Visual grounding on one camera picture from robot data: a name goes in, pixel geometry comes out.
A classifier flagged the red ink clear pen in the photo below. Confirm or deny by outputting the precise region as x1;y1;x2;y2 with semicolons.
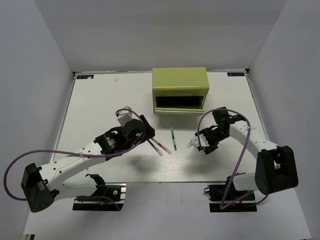
151;137;172;155

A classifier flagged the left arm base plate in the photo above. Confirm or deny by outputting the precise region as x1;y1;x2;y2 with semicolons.
72;183;127;212

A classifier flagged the green top drawer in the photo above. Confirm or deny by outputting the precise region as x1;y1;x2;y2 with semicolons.
153;96;204;115

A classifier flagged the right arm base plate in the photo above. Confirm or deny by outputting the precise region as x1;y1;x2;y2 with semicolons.
203;183;258;214

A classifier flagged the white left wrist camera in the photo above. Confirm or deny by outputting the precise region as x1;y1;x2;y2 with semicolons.
115;106;133;127

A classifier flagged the green capped clear pen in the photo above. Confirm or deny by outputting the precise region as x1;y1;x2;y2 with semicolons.
170;127;177;151

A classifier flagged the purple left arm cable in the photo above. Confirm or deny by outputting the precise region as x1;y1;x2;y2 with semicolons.
4;107;146;211

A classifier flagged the blue right corner label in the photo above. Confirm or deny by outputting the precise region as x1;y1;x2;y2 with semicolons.
227;72;245;77

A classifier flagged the purple ink clear pen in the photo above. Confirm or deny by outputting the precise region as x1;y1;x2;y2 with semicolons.
147;139;163;156

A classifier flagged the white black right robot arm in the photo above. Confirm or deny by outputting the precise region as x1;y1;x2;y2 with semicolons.
189;107;299;200

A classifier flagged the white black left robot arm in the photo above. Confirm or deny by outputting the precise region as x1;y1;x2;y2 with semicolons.
21;115;156;213

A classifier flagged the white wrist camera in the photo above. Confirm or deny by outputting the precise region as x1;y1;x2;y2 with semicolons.
115;106;133;127
190;133;210;148

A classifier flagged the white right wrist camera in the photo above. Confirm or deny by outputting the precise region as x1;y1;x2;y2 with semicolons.
190;133;210;148

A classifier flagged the green metal tool chest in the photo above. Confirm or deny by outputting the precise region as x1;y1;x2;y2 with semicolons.
152;67;210;111

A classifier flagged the blue left corner label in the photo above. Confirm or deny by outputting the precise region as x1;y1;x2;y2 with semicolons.
76;74;94;80

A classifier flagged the blue corner label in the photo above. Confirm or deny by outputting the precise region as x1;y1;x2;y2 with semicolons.
227;72;245;77
76;74;94;80

